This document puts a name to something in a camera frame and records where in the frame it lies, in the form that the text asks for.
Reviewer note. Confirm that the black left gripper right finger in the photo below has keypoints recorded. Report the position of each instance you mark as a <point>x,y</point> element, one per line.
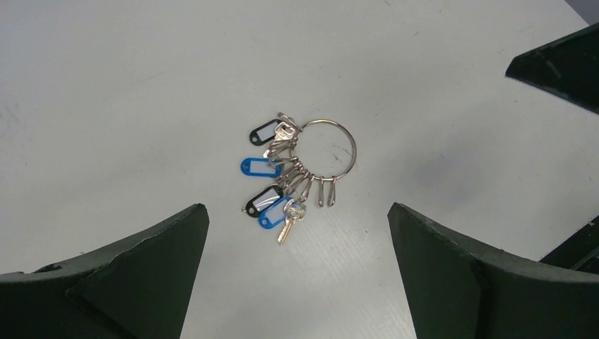
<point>460,287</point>

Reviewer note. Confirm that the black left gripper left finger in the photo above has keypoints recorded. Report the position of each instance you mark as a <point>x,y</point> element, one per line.
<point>137,287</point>

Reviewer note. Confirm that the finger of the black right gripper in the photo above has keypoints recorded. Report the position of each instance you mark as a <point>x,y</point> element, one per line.
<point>566,68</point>

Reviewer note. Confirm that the silver metal binder keyring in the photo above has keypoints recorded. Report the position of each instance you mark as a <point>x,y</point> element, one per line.
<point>316,155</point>

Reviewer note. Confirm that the black metal base rail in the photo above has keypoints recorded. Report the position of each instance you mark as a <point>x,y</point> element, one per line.
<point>579,252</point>

